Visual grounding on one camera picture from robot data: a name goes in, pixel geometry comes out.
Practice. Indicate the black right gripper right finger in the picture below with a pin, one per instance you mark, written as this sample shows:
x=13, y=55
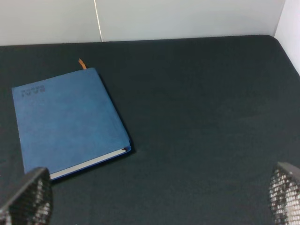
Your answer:
x=284, y=194

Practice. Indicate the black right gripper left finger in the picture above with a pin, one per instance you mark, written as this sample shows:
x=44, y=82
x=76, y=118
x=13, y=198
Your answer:
x=29, y=201

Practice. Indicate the blue notebook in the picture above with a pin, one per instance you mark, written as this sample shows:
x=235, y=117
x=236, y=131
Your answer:
x=68, y=123

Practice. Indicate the black tablecloth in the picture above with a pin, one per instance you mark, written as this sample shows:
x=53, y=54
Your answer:
x=208, y=119

